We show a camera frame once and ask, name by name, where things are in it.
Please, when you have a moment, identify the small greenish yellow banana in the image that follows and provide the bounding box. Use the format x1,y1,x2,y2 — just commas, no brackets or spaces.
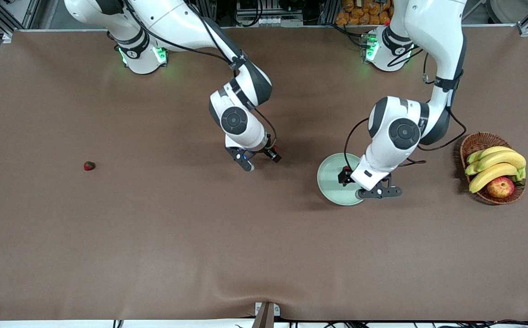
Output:
467,146,515,164

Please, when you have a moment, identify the grey rounded background housing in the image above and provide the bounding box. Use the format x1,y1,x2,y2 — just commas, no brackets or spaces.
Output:
487,0,528,24

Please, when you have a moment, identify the red yellow apple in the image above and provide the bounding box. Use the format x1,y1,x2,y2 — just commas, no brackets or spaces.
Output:
487,177,515,199

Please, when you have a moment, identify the bag of orange snacks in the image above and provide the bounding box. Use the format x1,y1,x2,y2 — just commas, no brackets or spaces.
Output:
335,0,394,26

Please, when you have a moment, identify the dark mounting bar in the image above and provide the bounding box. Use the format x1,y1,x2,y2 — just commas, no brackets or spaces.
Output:
251,304,275,328

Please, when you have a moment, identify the mint green round plate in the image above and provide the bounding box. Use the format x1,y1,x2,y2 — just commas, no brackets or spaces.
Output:
317,153,366,206

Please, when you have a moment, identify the brown wicker basket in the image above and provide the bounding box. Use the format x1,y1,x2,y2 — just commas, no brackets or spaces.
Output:
460,132,526,205

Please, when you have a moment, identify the brown table cover mat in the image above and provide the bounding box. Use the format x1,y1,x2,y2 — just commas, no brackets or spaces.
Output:
0,24,528,322

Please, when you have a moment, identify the grey metal bracket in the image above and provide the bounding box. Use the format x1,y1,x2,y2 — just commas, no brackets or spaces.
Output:
255,302,280,316

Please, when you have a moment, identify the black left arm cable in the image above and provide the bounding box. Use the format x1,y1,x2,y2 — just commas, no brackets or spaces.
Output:
344,46,467,167

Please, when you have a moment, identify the black background equipment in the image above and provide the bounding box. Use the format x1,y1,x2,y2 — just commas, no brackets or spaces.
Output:
237,0,305,16

